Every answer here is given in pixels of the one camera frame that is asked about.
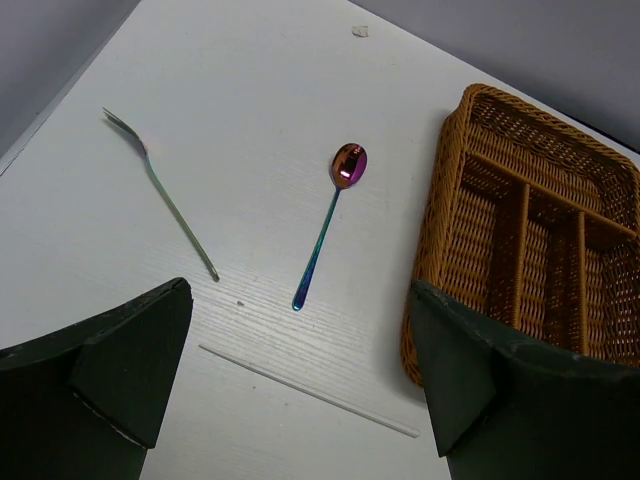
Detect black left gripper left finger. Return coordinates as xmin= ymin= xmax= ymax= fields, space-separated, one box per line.
xmin=1 ymin=278 xmax=193 ymax=479

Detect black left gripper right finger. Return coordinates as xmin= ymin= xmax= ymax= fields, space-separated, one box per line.
xmin=409 ymin=281 xmax=639 ymax=479

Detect iridescent thin fork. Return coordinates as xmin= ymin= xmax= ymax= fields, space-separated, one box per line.
xmin=102 ymin=107 xmax=220 ymax=282

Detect iridescent rainbow spoon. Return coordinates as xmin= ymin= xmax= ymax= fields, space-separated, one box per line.
xmin=291 ymin=143 xmax=368 ymax=311

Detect brown wicker cutlery tray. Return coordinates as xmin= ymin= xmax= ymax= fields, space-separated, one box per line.
xmin=411 ymin=84 xmax=639 ymax=367

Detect small white paper scrap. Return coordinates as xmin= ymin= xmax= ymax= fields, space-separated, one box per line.
xmin=351 ymin=25 xmax=369 ymax=38

